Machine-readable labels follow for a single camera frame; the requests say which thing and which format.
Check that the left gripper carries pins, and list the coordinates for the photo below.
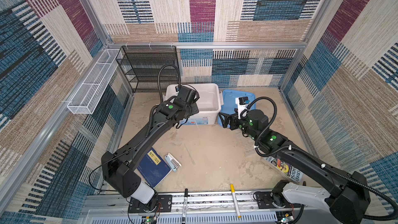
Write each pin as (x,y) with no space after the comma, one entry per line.
(195,110)

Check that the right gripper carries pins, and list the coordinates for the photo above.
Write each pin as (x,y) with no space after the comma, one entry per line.
(233,119)

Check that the white plastic bin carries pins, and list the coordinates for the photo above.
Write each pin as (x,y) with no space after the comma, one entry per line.
(209,104)

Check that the blue plastic lid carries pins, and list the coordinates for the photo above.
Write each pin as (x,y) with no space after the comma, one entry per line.
(235,112)

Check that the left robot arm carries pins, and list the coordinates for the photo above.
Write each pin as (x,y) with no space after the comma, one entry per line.
(119,167)

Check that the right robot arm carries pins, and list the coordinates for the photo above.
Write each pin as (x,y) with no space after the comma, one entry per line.
(348,199)

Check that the black mesh shelf rack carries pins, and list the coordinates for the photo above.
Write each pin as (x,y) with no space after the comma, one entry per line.
(146,66)

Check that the yellow-capped white marker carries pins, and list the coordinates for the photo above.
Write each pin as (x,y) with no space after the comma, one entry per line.
(235,201)

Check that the blue notebook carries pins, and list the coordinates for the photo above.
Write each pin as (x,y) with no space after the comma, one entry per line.
(153,168)

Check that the black marker pen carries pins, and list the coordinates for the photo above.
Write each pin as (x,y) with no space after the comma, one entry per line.
(185,206)

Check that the colourful treehouse paperback book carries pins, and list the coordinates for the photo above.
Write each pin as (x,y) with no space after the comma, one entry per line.
(288,171)

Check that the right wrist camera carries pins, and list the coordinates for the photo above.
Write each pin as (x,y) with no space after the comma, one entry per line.
(242,104)

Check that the white wire basket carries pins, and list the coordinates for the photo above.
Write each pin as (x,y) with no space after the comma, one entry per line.
(89,93)

